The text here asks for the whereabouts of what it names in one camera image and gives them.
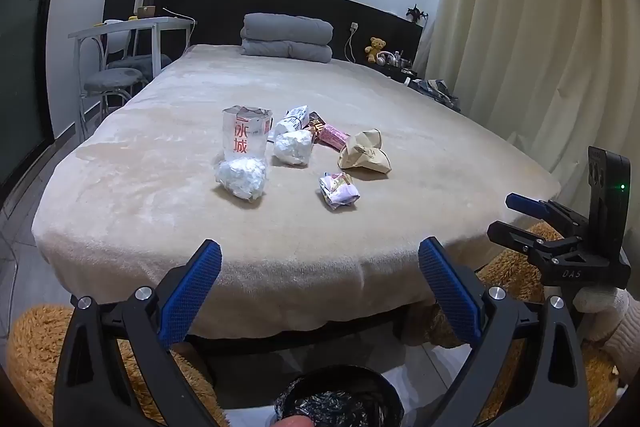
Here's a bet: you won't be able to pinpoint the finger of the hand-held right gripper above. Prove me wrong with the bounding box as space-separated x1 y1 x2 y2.
505 193 592 233
487 221 568 260

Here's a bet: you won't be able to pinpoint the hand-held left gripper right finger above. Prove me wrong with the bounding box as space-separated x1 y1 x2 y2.
419 237 591 427

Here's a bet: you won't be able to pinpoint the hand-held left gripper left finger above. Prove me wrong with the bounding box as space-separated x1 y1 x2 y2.
52 238 223 427

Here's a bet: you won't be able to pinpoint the white plastic ball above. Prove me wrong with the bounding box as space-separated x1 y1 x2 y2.
215 157 268 202

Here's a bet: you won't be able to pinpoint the bin with black bag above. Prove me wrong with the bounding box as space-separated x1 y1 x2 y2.
272 364 404 427

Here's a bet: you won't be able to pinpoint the pink white wrapper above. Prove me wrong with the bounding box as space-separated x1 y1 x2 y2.
319 172 361 212

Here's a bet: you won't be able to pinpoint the brown paper bag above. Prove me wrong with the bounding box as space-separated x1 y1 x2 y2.
338 129 392 176

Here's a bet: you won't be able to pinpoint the clear plastic cup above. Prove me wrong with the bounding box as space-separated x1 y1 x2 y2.
222 105 274 164

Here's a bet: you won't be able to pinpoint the white tissue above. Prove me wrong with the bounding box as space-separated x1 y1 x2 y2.
273 130 315 167

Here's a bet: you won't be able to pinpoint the bed with beige blanket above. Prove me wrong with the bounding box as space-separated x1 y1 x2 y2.
31 44 562 341

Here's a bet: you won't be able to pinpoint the pile of dark clothes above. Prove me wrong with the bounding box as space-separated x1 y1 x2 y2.
405 77 464 111

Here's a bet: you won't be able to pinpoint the cream curtain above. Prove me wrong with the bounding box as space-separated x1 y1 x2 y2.
424 0 640 230

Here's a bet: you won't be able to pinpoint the bottles on nightstand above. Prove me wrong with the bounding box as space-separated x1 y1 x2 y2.
387 50 417 74

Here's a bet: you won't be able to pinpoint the pink snack wrapper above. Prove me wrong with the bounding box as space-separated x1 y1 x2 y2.
318 123 351 152

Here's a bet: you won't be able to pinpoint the crumpled white printed wrapper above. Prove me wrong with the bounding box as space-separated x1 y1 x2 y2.
269 105 311 138

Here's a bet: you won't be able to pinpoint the dark brown snack wrapper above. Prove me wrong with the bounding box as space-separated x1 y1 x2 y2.
307 112 327 144

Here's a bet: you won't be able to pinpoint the yellow teddy bear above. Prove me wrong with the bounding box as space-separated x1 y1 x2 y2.
364 37 387 64

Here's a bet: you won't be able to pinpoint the grey cushion chair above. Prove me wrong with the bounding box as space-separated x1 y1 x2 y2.
79 66 144 142
107 53 173 80

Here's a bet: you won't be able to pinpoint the folded grey quilt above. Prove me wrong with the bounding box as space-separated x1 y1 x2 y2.
240 13 334 64

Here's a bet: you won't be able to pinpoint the white desk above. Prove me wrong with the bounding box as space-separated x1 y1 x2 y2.
68 16 197 144

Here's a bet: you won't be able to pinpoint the black headboard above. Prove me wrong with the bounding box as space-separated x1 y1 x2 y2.
103 0 427 68

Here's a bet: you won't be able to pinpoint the frosted glass door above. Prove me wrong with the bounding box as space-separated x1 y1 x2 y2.
0 0 83 208

